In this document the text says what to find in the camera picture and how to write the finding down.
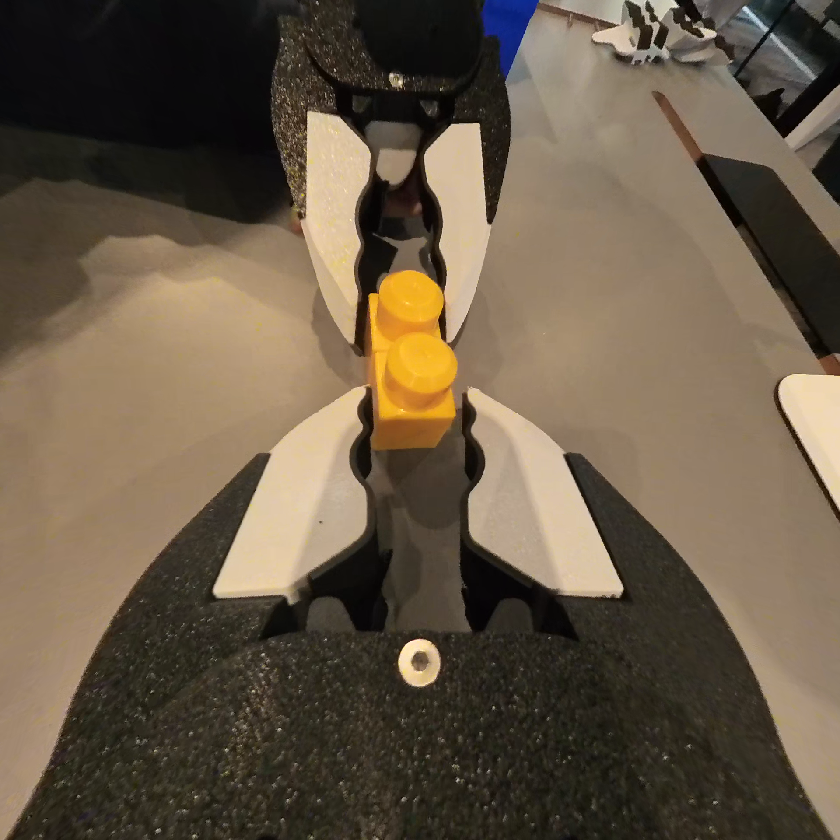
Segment blue plastic bin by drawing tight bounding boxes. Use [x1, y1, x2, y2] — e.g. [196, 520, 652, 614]
[481, 0, 542, 83]

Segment pile of white black parts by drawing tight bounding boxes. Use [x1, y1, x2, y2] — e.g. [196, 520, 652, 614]
[592, 0, 736, 67]

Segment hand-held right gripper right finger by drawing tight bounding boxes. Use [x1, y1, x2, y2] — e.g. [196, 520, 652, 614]
[459, 387, 624, 601]

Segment instruction sheet on stand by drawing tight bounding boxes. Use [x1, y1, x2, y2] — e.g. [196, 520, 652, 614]
[777, 374, 840, 516]

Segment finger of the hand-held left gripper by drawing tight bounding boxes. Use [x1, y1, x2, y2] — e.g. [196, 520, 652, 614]
[305, 110, 375, 357]
[422, 120, 496, 343]

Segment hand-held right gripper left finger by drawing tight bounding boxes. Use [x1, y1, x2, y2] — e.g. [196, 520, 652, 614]
[211, 386, 385, 601]

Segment black rectangular mat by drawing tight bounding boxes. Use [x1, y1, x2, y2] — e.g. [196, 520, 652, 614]
[699, 154, 840, 358]

